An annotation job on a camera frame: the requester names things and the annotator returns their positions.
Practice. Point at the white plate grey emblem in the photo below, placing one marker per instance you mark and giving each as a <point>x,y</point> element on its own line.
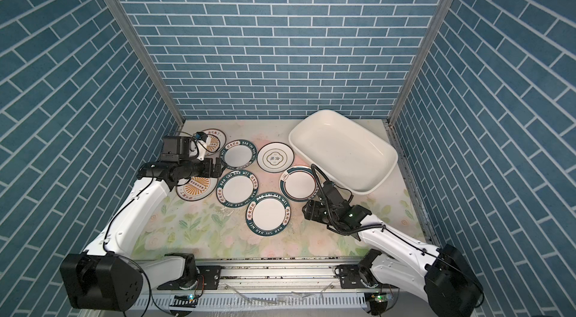
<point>275,157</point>

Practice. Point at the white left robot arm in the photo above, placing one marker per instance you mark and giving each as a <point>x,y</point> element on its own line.
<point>103,276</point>

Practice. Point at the aluminium corner post left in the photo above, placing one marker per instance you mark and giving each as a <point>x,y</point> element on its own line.
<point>121,17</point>

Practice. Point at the aluminium corner post right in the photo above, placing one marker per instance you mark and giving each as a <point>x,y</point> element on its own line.
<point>418,61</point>

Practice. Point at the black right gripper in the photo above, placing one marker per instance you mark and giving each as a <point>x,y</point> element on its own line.
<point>312,210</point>

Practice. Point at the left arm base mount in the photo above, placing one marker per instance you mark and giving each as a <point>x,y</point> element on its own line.
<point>185,274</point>

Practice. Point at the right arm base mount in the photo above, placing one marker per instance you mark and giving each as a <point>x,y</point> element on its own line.
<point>354,276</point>

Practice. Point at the white plastic bin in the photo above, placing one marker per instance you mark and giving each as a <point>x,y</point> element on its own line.
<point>345,151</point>

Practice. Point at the orange sunburst plate far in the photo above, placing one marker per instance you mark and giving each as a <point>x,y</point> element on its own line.
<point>218,140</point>

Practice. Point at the green red ring plate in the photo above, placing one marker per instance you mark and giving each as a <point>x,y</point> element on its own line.
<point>298,184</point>

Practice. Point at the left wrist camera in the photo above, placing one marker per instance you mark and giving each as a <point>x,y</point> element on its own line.
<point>182,148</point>

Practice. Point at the green rim plate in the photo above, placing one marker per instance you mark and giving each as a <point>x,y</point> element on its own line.
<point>237,188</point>
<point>238,154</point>
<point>268,214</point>

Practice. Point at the floral table mat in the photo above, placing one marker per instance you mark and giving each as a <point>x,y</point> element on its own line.
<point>210,229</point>

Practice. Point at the orange sunburst plate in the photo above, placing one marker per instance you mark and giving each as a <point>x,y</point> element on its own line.
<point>196,189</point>
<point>218,140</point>

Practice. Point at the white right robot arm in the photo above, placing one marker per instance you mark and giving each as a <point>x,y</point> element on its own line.
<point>440,276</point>

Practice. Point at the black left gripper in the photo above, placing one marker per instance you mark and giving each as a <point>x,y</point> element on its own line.
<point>208,171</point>

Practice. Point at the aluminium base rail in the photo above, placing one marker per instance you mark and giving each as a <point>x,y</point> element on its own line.
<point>261,284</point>

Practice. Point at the aluminium corner post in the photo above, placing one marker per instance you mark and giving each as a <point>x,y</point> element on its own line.
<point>121,17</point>
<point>418,61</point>

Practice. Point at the orange sunburst plate near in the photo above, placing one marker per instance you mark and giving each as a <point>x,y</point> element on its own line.
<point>196,189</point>

